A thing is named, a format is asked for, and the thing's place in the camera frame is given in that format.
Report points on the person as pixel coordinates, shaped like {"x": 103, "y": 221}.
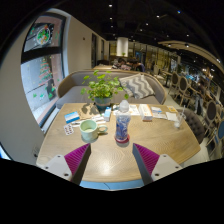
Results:
{"x": 137, "y": 65}
{"x": 119, "y": 64}

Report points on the group of ceiling lights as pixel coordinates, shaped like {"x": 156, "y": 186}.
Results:
{"x": 146, "y": 24}

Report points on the row of round-backed chairs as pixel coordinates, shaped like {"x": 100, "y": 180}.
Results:
{"x": 181, "y": 85}

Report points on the flat round red coaster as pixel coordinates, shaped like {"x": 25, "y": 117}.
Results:
{"x": 122, "y": 141}

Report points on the green potted plant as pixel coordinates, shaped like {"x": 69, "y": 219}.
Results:
{"x": 101, "y": 87}

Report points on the white green tube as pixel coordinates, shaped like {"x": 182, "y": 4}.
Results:
{"x": 97, "y": 119}

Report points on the curved grey upholstered sofa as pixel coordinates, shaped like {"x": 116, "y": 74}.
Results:
{"x": 71, "y": 86}

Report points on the small blue white packet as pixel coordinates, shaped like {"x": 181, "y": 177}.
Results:
{"x": 156, "y": 110}

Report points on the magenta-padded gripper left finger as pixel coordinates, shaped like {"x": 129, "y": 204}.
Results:
{"x": 75, "y": 160}

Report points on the pale green ceramic mug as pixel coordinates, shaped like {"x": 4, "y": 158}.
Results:
{"x": 88, "y": 130}

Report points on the clear blue-labelled drink bottle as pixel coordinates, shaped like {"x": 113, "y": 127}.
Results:
{"x": 122, "y": 125}

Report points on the white printed leaflet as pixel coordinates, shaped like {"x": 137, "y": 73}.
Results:
{"x": 134, "y": 109}

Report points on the window with colourful stickers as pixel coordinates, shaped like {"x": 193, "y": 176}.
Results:
{"x": 41, "y": 73}

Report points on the small blue white carton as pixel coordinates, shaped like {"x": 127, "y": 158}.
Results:
{"x": 107, "y": 114}

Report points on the flat blue white box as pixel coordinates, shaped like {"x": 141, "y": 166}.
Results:
{"x": 71, "y": 117}

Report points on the white paper sheet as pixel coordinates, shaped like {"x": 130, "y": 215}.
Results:
{"x": 171, "y": 116}

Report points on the small yellow packet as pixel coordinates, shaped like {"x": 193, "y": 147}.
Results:
{"x": 172, "y": 109}

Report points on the clear plastic cup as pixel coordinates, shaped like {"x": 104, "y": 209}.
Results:
{"x": 179, "y": 120}

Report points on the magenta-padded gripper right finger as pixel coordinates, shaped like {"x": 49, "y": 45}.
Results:
{"x": 148, "y": 160}

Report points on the grey tufted armchair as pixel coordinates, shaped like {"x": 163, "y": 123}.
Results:
{"x": 193, "y": 123}

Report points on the grey white chevron pillow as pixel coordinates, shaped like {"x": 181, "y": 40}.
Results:
{"x": 137, "y": 86}

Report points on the white box with orange print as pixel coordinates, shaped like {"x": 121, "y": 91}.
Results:
{"x": 145, "y": 112}

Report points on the pill blister pack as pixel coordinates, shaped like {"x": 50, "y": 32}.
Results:
{"x": 69, "y": 129}

